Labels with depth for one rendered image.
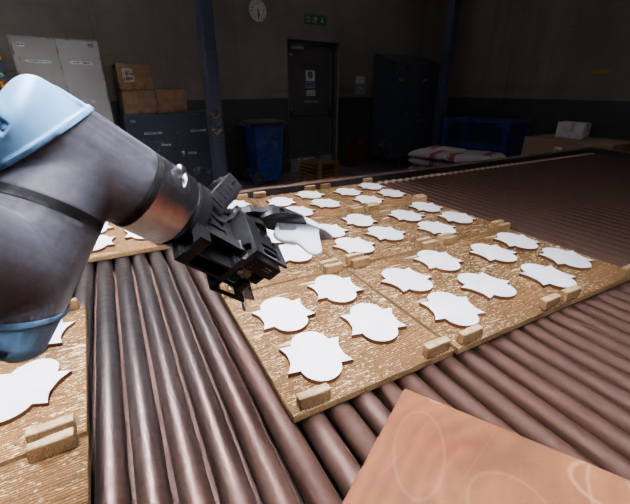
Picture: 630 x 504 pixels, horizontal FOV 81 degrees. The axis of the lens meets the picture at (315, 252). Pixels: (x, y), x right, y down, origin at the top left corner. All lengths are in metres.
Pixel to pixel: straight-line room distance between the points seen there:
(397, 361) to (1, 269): 0.62
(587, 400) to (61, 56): 5.14
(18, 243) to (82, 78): 4.96
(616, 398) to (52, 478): 0.89
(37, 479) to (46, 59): 4.78
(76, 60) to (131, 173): 4.90
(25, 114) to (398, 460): 0.45
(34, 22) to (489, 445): 5.71
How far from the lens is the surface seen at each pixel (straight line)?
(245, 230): 0.40
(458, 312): 0.90
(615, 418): 0.83
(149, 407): 0.73
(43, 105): 0.32
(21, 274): 0.29
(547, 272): 1.20
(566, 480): 0.51
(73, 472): 0.66
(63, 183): 0.31
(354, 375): 0.70
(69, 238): 0.31
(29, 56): 5.20
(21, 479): 0.69
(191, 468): 0.63
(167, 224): 0.35
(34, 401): 0.79
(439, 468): 0.47
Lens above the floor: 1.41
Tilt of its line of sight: 24 degrees down
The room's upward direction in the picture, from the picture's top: straight up
